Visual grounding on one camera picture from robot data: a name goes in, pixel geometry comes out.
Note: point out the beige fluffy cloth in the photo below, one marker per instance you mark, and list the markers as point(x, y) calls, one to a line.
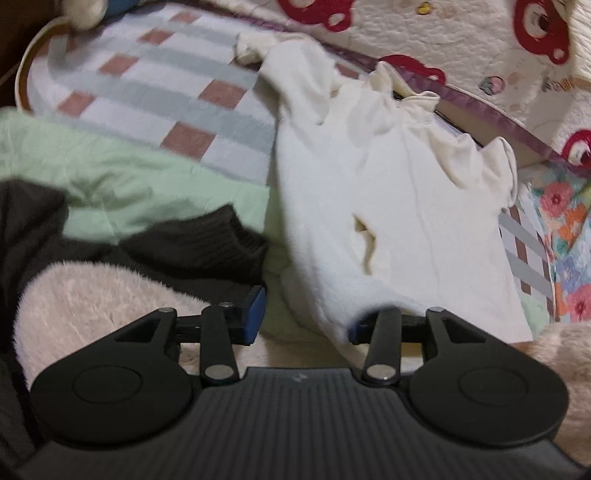
point(568, 364)
point(92, 304)

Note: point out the dark brown furniture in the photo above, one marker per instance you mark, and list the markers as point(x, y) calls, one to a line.
point(11, 32)

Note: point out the blue soft toy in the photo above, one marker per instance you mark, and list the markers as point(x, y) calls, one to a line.
point(122, 4)

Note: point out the floral print cloth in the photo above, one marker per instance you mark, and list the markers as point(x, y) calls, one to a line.
point(568, 221)

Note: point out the white fleece zip jacket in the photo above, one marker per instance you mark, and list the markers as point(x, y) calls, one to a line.
point(392, 207)

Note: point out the dark brown knit garment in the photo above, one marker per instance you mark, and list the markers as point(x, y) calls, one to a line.
point(184, 249)

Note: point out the red bear print quilt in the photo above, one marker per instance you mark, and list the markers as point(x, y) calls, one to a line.
point(461, 41)

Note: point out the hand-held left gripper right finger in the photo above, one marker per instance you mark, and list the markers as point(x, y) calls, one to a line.
point(354, 332)

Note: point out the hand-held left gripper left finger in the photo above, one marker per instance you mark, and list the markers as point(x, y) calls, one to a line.
point(255, 314)

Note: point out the light green blanket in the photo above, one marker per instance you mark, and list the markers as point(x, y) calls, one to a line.
point(115, 175)

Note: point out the checked plush blanket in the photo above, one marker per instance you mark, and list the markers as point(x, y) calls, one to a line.
point(161, 92)

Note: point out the white plush toy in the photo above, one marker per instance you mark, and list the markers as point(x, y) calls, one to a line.
point(83, 11)

